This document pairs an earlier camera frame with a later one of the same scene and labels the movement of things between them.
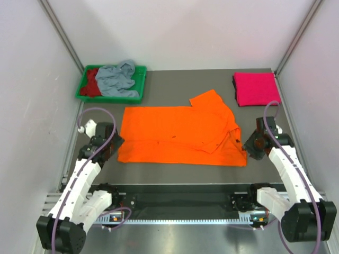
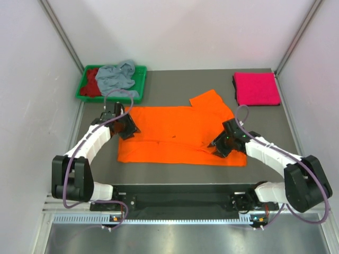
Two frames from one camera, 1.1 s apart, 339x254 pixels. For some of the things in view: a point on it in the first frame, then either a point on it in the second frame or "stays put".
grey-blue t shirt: [117, 81] stays put
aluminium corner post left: [55, 24] stays put
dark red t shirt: [91, 89] stays put
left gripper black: [118, 141] → [131, 128]
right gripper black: [248, 146] → [220, 149]
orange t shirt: [204, 133] stays put
